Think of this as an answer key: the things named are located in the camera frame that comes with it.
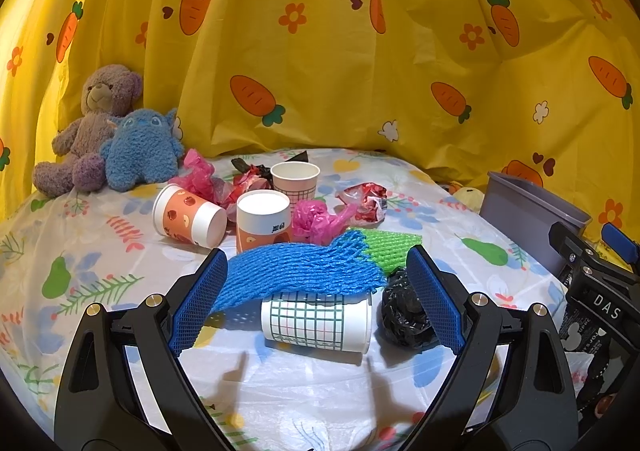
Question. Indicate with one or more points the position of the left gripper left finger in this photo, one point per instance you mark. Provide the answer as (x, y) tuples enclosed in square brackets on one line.
[(98, 407)]

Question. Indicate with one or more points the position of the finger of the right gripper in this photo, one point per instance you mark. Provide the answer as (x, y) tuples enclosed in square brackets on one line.
[(567, 246), (619, 242)]

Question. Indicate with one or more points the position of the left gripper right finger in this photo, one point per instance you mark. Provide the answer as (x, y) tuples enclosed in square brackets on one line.
[(510, 386)]

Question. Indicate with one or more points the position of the black plastic bag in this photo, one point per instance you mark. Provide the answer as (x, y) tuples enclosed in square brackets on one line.
[(403, 321)]

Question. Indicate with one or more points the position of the green foam net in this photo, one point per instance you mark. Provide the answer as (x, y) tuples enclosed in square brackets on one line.
[(392, 248)]

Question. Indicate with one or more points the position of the green grid paper cup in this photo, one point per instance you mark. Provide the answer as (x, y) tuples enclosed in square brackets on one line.
[(323, 322)]

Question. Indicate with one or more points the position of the blue foam net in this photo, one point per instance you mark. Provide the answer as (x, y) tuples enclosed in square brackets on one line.
[(355, 262)]

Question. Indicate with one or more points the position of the orange paper cup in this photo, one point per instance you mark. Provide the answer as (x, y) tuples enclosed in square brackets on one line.
[(188, 218), (263, 217)]

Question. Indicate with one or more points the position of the black mickey print bag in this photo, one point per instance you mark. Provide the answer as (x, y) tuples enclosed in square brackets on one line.
[(588, 351)]

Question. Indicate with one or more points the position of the grey plastic bin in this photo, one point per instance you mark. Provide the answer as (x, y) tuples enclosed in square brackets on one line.
[(525, 212)]

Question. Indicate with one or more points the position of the yellow plush toy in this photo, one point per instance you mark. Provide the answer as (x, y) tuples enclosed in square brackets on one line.
[(470, 197)]

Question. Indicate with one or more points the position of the red crumpled wrapper right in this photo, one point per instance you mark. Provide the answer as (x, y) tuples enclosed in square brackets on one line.
[(368, 200)]

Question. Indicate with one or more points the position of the red crumpled wrapper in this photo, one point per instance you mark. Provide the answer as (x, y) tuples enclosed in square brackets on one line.
[(255, 178), (368, 200)]

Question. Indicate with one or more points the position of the lying orange paper cup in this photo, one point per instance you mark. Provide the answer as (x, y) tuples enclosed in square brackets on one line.
[(188, 218)]

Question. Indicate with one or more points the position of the yellow carrot print curtain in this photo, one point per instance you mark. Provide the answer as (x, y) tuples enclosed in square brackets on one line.
[(544, 89)]

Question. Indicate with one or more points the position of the pink plastic bag back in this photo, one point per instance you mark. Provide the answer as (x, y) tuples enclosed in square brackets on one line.
[(200, 179)]

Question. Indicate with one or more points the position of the pink plastic bag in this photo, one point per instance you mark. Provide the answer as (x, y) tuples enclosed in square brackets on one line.
[(200, 179), (313, 223)]

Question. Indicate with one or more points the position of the pink plastic bag front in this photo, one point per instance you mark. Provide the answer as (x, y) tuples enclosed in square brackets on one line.
[(313, 223)]

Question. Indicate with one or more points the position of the blue plush monster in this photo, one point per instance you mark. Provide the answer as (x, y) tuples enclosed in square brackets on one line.
[(143, 149)]

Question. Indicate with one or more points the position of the red crumpled wrapper left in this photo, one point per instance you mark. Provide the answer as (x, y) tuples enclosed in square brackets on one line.
[(255, 178)]

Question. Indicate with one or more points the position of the pink grid paper cup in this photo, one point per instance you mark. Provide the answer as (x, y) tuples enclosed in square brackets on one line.
[(297, 180)]

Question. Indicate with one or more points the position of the black wrapper at back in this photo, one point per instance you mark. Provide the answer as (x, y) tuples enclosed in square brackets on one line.
[(242, 162)]

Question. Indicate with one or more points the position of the purple teddy bear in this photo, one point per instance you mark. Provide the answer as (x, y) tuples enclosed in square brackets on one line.
[(109, 93)]

